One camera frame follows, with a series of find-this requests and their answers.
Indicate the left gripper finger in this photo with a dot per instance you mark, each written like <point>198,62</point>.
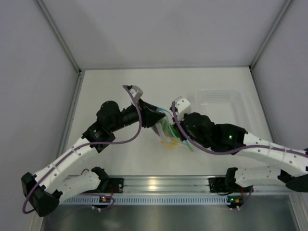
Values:
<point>148,108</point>
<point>150,119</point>

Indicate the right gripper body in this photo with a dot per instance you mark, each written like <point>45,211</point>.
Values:
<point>183,135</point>

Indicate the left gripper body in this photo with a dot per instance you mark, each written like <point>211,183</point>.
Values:
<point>144,113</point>

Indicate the clear zip top bag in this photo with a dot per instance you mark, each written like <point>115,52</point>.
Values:
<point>157,129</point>

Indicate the green fake lettuce leaf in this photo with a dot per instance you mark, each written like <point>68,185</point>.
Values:
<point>168,129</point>

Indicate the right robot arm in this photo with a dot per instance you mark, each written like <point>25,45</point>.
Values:
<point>284,165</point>

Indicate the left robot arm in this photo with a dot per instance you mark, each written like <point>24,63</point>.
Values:
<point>49,187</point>

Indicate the clear plastic basket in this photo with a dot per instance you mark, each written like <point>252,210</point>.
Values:
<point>211,101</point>

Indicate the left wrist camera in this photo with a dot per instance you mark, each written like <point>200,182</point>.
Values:
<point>136,92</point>

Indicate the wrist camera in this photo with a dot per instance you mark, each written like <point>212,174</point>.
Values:
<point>182,107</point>
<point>136,92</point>

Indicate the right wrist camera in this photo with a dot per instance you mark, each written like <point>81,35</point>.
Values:
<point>182,107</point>

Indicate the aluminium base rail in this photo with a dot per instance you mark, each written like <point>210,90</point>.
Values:
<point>152,184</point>

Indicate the white slotted cable duct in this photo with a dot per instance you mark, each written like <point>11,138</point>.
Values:
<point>154,200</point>

